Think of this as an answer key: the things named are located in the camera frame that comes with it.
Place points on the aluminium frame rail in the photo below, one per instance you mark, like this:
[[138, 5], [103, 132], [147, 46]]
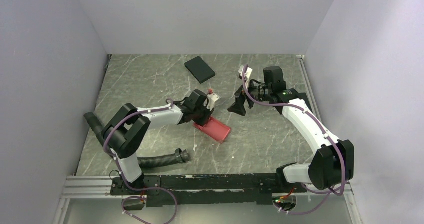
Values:
[[87, 200]]

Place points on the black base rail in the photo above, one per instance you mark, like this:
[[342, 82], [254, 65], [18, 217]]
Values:
[[259, 188]]

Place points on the red paper box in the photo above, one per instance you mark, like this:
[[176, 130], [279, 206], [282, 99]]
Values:
[[214, 129]]

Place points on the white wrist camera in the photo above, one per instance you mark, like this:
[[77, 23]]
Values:
[[212, 98], [247, 74]]

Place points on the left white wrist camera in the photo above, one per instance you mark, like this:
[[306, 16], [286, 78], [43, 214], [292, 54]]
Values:
[[212, 98]]

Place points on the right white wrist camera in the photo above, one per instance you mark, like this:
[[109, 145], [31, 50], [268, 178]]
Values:
[[247, 74]]

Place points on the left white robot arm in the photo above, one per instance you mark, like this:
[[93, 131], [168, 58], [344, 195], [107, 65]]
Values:
[[124, 133]]

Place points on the black flat box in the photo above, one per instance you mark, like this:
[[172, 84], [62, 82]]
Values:
[[200, 69]]

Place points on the black ridged tray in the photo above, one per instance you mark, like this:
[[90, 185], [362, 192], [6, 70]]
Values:
[[304, 96]]

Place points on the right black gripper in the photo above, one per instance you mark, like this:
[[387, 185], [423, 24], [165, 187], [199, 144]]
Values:
[[238, 106]]

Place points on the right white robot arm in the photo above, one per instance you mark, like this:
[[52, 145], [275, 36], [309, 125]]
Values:
[[332, 165]]

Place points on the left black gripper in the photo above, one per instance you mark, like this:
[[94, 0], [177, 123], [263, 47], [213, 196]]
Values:
[[203, 121]]

